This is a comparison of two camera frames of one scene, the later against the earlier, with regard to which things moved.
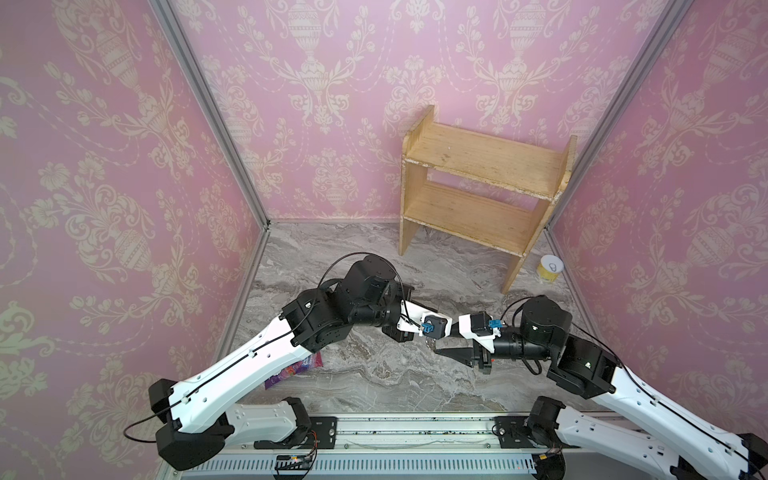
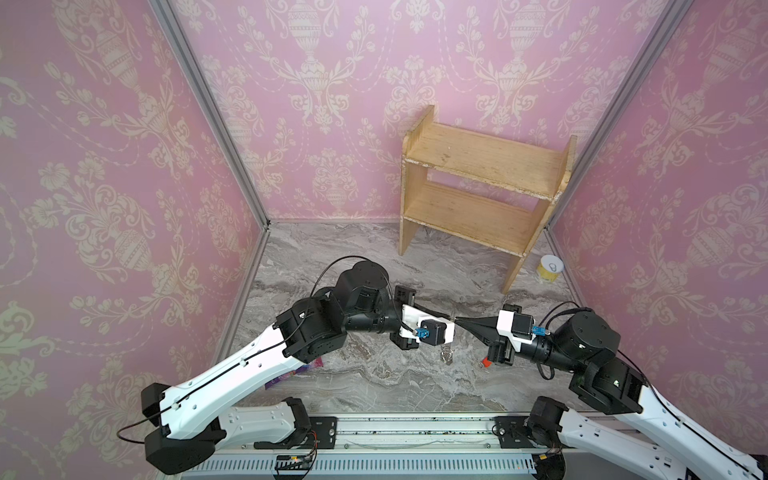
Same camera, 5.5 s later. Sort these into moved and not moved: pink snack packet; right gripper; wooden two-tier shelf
Moved: right gripper
Not moved: wooden two-tier shelf; pink snack packet
